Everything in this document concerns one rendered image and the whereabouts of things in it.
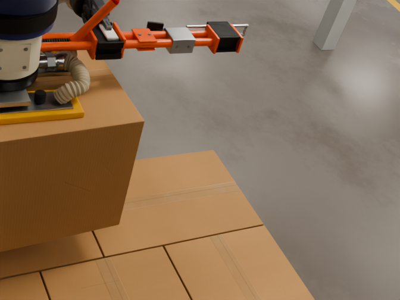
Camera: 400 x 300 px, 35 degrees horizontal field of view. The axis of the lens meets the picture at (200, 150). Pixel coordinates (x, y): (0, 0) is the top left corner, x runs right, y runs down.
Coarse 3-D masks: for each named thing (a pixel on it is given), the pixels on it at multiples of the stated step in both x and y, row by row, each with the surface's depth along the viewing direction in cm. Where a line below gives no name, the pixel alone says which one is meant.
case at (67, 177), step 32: (96, 64) 177; (96, 96) 167; (128, 96) 170; (0, 128) 149; (32, 128) 151; (64, 128) 154; (96, 128) 157; (128, 128) 163; (0, 160) 149; (32, 160) 154; (64, 160) 159; (96, 160) 165; (128, 160) 171; (0, 192) 156; (32, 192) 162; (64, 192) 168; (96, 192) 174; (0, 224) 164; (32, 224) 170; (64, 224) 176; (96, 224) 184
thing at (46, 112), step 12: (36, 96) 154; (48, 96) 158; (0, 108) 150; (12, 108) 151; (24, 108) 152; (36, 108) 153; (48, 108) 154; (60, 108) 156; (72, 108) 157; (0, 120) 148; (12, 120) 150; (24, 120) 151; (36, 120) 153; (48, 120) 155
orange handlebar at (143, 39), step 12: (48, 36) 157; (60, 36) 159; (132, 36) 168; (144, 36) 167; (156, 36) 171; (204, 36) 178; (48, 48) 154; (60, 48) 156; (72, 48) 157; (84, 48) 159; (144, 48) 168
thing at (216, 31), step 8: (208, 24) 178; (216, 24) 180; (224, 24) 181; (232, 24) 182; (208, 32) 178; (216, 32) 176; (224, 32) 177; (232, 32) 179; (216, 40) 175; (224, 40) 177; (232, 40) 178; (240, 40) 178; (216, 48) 176; (224, 48) 179; (232, 48) 180
